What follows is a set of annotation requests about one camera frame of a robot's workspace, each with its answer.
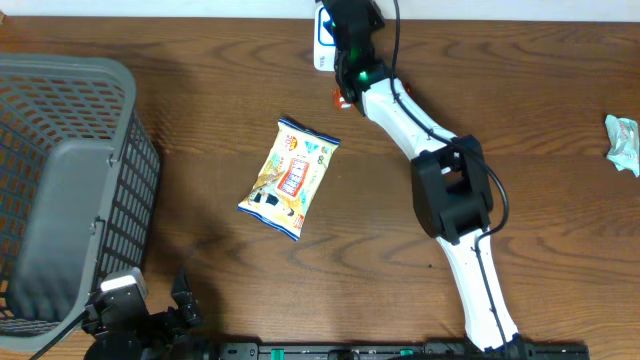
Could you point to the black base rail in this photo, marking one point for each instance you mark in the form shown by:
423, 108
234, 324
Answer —
447, 350

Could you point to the yellow snack bag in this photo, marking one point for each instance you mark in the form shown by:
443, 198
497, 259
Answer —
290, 177

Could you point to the white barcode scanner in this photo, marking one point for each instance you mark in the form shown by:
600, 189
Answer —
324, 43

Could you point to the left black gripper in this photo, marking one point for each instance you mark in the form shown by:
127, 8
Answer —
190, 287

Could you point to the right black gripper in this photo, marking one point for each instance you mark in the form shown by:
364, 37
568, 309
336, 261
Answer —
374, 20

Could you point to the grey plastic basket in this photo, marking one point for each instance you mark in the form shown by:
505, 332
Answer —
79, 178

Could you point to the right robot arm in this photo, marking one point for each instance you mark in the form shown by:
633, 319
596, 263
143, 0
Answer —
451, 181

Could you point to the light green wipes packet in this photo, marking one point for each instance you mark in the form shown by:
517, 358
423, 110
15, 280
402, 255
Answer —
623, 134

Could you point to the orange chocolate bar wrapper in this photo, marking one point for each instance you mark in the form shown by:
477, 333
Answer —
341, 104

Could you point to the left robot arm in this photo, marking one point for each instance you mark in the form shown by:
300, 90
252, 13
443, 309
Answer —
122, 346

